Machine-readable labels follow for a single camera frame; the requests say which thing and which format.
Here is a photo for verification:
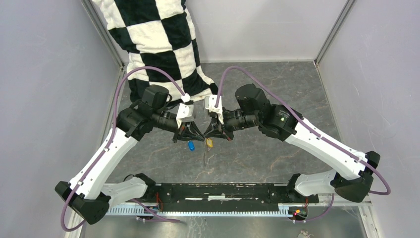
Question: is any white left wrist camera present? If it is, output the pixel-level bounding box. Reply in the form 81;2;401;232
176;93;196;128

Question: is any yellow tagged key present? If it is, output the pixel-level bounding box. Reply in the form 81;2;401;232
206;138;213;148

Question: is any black white checkered blanket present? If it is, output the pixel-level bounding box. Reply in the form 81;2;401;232
95;0;218;106

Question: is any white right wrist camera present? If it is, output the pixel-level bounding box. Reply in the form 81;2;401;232
204;95;224;124

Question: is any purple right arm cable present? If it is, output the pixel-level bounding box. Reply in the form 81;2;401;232
214;66;392;224

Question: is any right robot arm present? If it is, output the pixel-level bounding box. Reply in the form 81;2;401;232
204;84;380;202

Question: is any white slotted cable duct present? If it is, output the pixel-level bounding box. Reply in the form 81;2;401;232
108;205;291;218

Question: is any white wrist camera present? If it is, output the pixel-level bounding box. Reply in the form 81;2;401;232
204;95;224;124
176;93;196;128

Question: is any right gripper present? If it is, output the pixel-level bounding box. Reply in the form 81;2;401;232
204;107;260;141

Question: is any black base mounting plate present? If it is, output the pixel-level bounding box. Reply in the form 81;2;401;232
137;183;319;212

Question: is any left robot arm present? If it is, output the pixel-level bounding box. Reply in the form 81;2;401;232
55;85;204;225

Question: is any metal key organizer plate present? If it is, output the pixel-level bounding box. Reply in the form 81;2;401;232
203;142;209;170

